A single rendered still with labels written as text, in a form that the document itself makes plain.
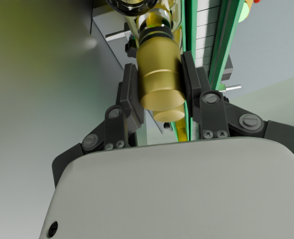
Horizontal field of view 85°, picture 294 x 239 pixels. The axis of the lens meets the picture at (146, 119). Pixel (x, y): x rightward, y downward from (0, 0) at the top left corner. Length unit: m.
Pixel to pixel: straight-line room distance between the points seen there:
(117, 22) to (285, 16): 0.55
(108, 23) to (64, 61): 0.23
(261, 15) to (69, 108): 0.64
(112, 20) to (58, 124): 0.30
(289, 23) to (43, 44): 0.74
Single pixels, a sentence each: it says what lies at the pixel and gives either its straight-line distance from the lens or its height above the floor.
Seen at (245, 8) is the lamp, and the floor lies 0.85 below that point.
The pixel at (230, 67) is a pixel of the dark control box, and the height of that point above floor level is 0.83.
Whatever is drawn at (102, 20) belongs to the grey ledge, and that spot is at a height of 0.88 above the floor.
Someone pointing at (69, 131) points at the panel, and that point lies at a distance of 0.21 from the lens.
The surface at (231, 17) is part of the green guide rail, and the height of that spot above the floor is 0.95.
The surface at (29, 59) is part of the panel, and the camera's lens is 0.20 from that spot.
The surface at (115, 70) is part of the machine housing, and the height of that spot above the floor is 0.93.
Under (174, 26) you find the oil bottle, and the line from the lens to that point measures 0.18.
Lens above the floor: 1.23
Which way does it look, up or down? 22 degrees down
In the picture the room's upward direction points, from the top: 177 degrees clockwise
